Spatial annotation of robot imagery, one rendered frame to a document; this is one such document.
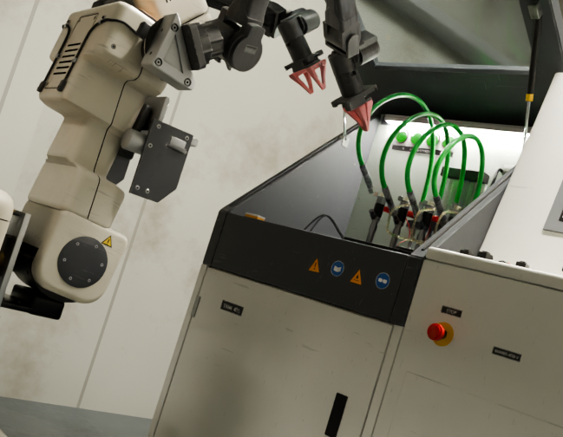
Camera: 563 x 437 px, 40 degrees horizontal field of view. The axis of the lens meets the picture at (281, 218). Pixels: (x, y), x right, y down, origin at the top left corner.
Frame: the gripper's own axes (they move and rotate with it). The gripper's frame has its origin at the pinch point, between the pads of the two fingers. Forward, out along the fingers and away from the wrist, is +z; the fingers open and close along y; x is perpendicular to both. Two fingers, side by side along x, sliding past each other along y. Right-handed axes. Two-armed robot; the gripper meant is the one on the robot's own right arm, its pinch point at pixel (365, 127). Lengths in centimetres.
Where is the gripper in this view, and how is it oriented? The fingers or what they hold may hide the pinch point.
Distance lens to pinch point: 191.4
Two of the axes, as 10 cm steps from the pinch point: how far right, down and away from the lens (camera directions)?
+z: 3.6, 8.7, 3.3
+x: -5.3, -1.0, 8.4
